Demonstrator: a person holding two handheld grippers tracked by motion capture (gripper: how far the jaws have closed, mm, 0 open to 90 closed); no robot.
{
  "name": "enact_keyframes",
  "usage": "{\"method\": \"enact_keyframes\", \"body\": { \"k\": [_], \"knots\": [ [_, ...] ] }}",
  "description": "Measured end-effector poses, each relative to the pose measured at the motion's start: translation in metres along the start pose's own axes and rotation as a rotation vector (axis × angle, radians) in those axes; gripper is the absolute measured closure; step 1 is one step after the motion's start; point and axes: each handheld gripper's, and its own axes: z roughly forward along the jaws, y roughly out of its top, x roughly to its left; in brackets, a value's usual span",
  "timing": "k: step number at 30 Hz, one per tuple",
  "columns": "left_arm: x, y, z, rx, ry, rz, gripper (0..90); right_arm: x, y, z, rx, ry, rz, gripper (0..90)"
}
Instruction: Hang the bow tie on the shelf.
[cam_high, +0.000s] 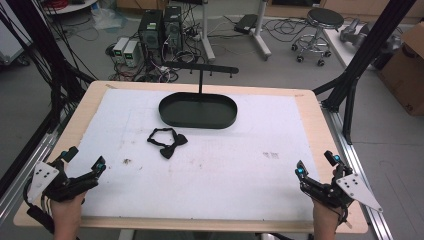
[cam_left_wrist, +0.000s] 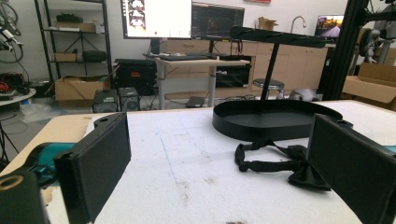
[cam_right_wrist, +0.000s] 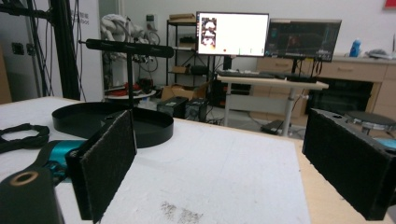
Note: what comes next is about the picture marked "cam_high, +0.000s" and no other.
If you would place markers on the low white shelf board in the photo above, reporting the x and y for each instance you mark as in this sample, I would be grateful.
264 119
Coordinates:
340 46

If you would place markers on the white bench power supply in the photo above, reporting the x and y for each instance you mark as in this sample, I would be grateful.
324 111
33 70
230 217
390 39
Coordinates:
130 54
119 50

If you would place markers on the aluminium rail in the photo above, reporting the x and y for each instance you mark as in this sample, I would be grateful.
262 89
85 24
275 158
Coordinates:
30 160
360 166

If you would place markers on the person's left hand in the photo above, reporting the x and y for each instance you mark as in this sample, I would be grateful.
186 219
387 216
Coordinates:
68 210

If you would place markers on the black bow tie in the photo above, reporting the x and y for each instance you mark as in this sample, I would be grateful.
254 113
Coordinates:
170 143

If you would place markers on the white table mat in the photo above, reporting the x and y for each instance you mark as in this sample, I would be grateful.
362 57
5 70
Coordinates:
200 173

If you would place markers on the clear plastic bag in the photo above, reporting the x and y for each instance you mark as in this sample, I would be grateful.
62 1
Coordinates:
106 18

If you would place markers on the black computer tower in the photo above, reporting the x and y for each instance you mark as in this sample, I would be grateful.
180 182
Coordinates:
150 30
173 28

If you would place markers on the white desk leg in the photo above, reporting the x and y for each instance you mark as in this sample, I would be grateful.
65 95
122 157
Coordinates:
260 30
207 33

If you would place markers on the brown cardboard box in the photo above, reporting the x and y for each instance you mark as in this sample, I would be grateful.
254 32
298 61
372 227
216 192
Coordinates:
405 76

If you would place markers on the silver equipment case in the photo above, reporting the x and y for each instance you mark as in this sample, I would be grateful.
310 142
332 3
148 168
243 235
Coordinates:
11 40

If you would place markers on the person's right hand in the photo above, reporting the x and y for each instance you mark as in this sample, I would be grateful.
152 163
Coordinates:
326 215

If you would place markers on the grey machine part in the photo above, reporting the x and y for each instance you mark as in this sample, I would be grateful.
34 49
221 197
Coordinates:
355 31

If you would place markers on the black metal frame stand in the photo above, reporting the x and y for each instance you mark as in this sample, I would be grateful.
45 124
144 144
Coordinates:
43 50
361 50

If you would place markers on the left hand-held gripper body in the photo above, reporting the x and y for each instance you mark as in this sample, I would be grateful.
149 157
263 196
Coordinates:
53 186

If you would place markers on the black hanger stand with tray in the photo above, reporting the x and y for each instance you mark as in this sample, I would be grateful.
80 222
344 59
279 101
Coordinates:
198 110

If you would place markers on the computer towers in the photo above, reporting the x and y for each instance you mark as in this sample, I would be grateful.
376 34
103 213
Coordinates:
160 66

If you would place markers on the flat black box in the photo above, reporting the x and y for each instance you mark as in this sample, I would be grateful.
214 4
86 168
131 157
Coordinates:
246 23

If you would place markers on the round black chrome stool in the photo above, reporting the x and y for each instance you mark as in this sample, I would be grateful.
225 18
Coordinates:
320 30

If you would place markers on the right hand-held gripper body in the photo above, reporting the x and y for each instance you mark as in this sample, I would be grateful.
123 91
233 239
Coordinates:
346 190

